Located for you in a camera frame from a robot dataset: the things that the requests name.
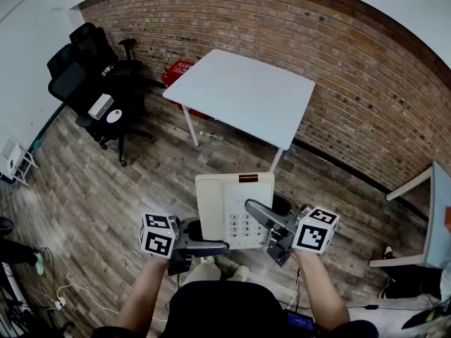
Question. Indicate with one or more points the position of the round white disc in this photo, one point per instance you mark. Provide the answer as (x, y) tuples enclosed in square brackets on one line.
[(113, 116)]

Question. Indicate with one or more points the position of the clear plastic bottle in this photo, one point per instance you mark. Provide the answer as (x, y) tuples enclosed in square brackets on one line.
[(213, 136)]

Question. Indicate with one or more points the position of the pale blue table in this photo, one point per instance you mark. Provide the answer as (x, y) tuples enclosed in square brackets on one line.
[(438, 217)]

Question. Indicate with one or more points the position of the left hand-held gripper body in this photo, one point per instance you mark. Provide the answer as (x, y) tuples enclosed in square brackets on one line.
[(156, 236)]

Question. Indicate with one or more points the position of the black device blue screen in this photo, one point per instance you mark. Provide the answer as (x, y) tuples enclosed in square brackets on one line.
[(299, 319)]

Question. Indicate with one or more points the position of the person's right forearm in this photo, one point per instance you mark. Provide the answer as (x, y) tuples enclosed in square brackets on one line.
[(320, 291)]

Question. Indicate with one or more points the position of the person's beige trousers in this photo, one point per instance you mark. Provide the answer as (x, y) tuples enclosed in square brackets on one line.
[(201, 275)]

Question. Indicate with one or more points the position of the person's white shoe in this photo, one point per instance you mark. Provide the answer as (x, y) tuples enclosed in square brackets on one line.
[(208, 259), (239, 273)]

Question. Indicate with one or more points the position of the white rectangular box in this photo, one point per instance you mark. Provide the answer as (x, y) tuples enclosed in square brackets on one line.
[(100, 106)]

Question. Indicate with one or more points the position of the white desk telephone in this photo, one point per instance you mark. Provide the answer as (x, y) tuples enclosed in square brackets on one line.
[(211, 203)]

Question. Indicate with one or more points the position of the person's black shirt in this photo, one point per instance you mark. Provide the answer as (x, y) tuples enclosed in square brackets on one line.
[(225, 312)]

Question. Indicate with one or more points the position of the white metal rack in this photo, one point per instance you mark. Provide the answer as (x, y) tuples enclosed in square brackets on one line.
[(28, 164)]

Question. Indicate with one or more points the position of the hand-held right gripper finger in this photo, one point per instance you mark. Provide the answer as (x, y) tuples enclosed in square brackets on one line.
[(285, 206), (264, 215)]

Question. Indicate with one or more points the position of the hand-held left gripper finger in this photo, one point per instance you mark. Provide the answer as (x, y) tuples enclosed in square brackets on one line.
[(208, 248), (186, 229)]

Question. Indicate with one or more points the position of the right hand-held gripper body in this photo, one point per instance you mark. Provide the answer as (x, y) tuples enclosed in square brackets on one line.
[(313, 234)]

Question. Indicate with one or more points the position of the person's left forearm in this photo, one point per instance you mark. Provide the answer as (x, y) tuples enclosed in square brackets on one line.
[(144, 294)]

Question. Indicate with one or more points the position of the black office chair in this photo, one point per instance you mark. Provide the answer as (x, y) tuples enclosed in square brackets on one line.
[(95, 48), (70, 83)]

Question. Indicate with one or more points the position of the small red label bottle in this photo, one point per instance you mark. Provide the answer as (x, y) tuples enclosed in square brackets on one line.
[(107, 71)]

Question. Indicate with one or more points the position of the small orange object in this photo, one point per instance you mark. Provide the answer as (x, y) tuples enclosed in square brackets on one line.
[(448, 218)]

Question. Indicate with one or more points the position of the red fire extinguisher box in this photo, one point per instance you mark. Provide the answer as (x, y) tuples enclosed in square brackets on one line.
[(176, 69)]

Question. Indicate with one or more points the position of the white square table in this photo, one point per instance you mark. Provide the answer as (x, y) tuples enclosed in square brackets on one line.
[(239, 90)]

